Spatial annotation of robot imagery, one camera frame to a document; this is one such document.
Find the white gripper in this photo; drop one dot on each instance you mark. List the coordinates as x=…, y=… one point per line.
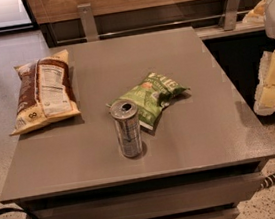
x=265, y=95

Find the silver redbull can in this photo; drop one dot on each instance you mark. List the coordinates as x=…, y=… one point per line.
x=126, y=120

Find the green chip bag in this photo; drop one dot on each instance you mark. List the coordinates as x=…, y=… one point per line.
x=152, y=96

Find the grey drawer cabinet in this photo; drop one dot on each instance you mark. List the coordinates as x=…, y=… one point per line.
x=204, y=156

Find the upper grey drawer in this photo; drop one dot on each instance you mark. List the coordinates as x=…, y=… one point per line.
x=162, y=202

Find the brown and yellow snack bag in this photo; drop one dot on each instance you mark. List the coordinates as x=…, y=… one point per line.
x=46, y=94

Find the right metal bracket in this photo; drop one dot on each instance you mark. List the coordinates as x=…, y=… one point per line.
x=229, y=16

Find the metal bracket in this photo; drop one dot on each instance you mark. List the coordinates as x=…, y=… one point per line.
x=88, y=22
x=229, y=16

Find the left metal bracket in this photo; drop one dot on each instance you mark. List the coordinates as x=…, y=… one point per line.
x=88, y=22

